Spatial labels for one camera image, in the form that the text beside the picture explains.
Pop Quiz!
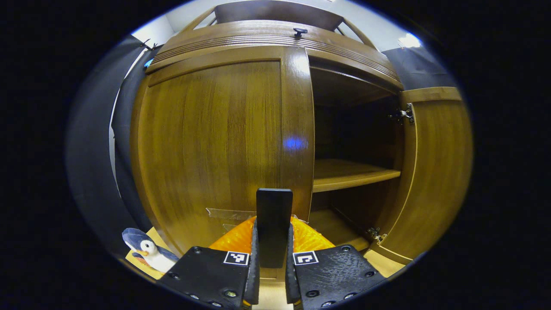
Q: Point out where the black door handle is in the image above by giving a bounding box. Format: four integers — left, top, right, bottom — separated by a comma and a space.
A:
256, 188, 294, 268

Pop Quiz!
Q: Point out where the small ceiling light panel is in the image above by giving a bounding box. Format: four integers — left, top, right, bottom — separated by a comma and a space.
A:
398, 34, 421, 49

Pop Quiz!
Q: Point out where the wooden double-door shoe cabinet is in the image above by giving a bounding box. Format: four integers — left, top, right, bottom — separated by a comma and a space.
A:
129, 0, 474, 280

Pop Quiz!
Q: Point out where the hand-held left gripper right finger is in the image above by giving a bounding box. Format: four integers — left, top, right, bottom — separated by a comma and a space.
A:
285, 217, 387, 310

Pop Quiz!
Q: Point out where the wooden inner shelf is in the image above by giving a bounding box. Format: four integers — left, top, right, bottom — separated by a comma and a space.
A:
313, 158, 401, 193

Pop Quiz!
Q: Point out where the penguin plush toy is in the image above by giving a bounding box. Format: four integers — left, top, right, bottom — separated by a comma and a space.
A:
122, 228, 180, 274

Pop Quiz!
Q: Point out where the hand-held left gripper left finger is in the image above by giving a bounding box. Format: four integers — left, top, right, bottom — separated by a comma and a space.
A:
157, 217, 260, 310

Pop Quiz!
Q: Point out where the wooden cabinet drawer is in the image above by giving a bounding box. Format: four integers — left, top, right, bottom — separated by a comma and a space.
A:
149, 19, 403, 87

